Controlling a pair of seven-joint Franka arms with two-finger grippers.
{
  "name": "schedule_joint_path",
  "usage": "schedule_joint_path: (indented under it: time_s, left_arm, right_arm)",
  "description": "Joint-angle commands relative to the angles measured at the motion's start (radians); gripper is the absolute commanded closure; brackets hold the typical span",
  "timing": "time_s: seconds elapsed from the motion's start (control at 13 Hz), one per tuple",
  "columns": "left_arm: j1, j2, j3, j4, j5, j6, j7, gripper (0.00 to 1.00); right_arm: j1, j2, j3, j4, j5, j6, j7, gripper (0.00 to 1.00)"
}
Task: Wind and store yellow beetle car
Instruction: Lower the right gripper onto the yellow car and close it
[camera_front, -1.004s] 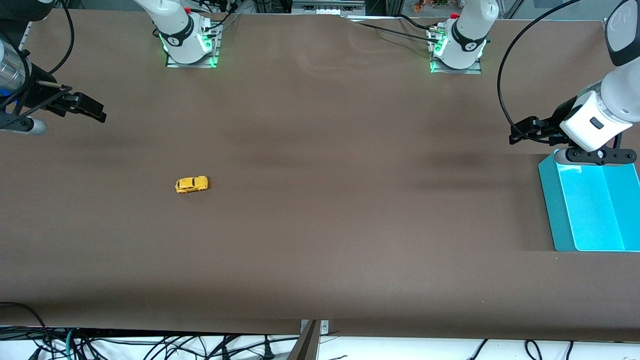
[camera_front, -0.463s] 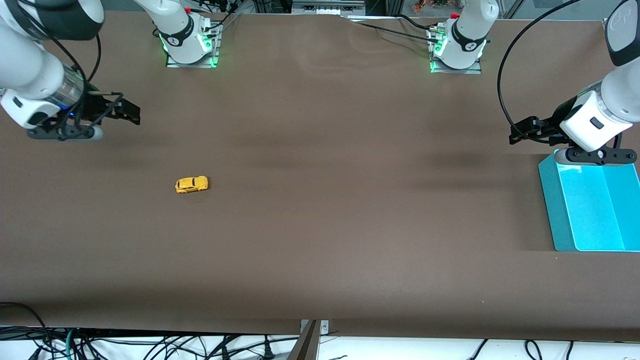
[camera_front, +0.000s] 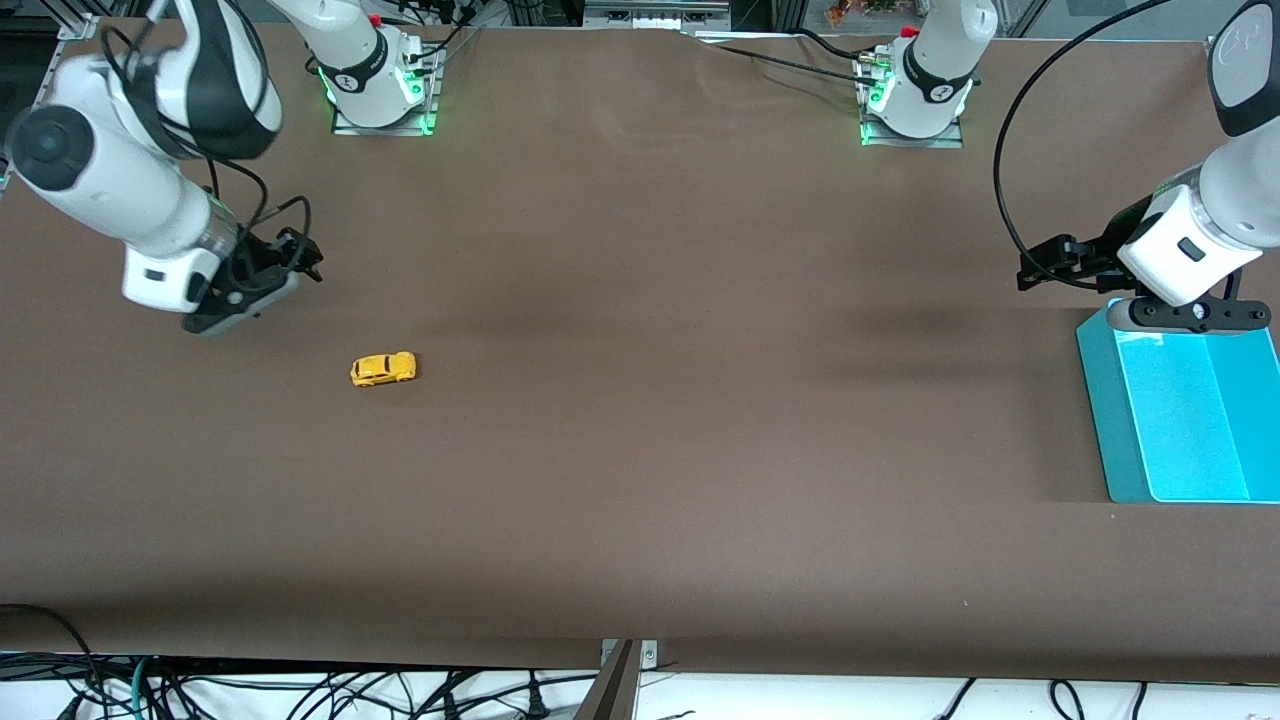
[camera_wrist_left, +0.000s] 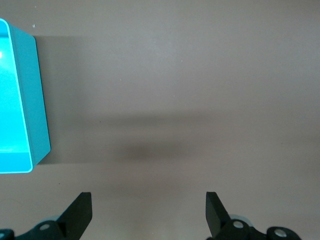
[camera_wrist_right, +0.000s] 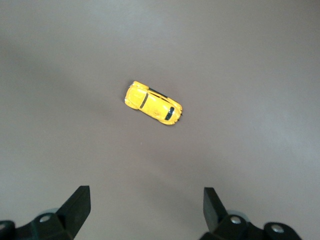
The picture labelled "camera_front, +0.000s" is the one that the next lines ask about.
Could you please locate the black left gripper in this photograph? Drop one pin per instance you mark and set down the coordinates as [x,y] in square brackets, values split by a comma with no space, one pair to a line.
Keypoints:
[1098,250]

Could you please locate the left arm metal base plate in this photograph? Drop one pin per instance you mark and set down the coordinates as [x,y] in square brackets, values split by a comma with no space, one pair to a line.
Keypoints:
[920,142]

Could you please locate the metal table edge bracket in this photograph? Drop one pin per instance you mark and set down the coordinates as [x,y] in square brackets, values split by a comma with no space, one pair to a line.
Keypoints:
[650,655]

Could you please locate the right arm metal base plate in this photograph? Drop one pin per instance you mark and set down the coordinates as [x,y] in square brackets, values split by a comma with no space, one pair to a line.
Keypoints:
[385,131]

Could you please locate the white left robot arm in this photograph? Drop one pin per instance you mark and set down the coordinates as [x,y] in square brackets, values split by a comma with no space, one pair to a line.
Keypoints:
[1240,190]

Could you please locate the turquoise plastic bin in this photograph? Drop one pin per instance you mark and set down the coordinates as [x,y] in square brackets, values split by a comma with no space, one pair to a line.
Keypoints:
[1180,420]

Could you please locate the grey electrical box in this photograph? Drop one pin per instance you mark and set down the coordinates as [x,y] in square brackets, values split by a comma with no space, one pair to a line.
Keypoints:
[655,14]

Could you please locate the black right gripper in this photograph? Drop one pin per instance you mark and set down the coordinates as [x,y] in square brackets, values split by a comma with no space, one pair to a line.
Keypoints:
[262,254]

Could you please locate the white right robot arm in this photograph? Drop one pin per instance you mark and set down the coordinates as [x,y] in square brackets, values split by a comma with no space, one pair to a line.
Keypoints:
[100,180]

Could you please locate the dark stand pole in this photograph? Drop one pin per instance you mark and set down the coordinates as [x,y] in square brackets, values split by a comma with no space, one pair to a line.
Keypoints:
[612,695]

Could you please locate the yellow beetle toy car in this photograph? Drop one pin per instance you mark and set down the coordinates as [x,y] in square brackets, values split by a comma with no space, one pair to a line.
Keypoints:
[383,369]

